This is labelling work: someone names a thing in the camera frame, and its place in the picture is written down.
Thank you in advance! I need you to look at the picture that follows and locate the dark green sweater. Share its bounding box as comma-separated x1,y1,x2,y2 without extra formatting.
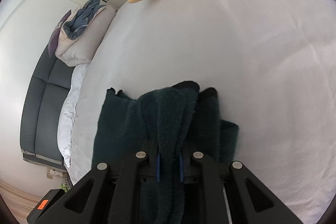
92,81,239,223

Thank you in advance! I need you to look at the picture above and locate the blue grey clothes pile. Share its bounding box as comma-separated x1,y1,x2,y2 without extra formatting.
63,0,105,40

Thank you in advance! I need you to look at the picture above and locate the white pillow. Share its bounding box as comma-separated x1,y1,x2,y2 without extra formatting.
57,64,88,169

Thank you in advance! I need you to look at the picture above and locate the dark grey headboard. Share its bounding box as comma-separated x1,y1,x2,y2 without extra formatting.
20,48,74,170

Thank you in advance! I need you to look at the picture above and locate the beige folded duvet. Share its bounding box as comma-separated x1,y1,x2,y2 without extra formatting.
55,6,116,67

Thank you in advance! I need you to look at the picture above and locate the purple pillow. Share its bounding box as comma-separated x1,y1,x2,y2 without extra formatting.
47,10,71,57

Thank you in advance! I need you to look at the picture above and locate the white bed sheet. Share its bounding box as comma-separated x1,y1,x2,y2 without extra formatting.
69,0,335,223

